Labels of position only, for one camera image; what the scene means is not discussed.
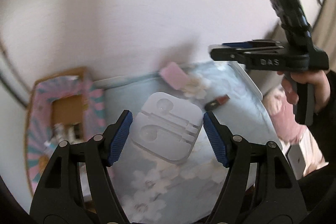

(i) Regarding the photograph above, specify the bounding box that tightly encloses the dark red lipstick box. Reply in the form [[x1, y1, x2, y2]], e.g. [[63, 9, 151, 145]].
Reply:
[[204, 94, 230, 111]]

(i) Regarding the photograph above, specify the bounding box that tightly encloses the white earphone case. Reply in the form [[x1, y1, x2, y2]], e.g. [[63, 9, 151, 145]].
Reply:
[[130, 92, 203, 164]]

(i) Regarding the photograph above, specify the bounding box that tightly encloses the pink fluffy sock back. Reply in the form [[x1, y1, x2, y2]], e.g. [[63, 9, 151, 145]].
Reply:
[[159, 62, 190, 90]]

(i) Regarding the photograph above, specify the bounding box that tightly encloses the white tissue pack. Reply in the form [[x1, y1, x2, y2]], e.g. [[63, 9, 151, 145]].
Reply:
[[54, 123, 82, 143]]

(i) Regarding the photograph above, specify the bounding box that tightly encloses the person's right hand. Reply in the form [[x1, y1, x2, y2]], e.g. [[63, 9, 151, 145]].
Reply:
[[281, 71, 331, 113]]

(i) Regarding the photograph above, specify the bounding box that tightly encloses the pink teal cardboard box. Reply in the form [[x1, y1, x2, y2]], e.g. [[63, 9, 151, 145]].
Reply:
[[25, 67, 106, 193]]

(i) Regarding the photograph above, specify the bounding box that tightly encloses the pink plush toy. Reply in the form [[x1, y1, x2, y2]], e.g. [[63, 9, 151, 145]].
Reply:
[[262, 88, 328, 175]]

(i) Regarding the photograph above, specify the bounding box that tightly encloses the white device box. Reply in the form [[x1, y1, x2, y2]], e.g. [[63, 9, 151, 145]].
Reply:
[[285, 144, 306, 180]]

